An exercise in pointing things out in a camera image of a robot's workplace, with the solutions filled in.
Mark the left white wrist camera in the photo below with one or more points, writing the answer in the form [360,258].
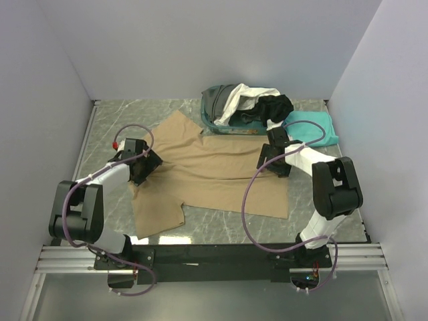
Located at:
[122,144]

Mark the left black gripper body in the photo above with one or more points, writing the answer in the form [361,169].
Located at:
[147,165]

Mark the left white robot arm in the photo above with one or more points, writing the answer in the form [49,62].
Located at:
[78,208]

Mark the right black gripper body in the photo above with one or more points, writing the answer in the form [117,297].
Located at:
[279,168]

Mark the black t shirt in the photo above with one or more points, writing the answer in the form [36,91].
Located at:
[274,108]

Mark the tan t shirt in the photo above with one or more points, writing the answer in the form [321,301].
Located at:
[211,172]

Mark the aluminium rail frame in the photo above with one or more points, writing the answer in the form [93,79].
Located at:
[348,281]

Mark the grey t shirt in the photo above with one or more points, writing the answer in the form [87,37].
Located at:
[214,100]

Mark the black base beam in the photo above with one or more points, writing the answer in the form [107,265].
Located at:
[227,262]

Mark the folded teal t shirt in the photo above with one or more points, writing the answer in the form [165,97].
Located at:
[307,132]

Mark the teal plastic basket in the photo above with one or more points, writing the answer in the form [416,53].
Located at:
[237,129]

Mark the white t shirt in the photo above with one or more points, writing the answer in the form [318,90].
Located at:
[243,97]

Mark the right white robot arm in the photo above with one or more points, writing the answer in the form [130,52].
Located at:
[336,191]

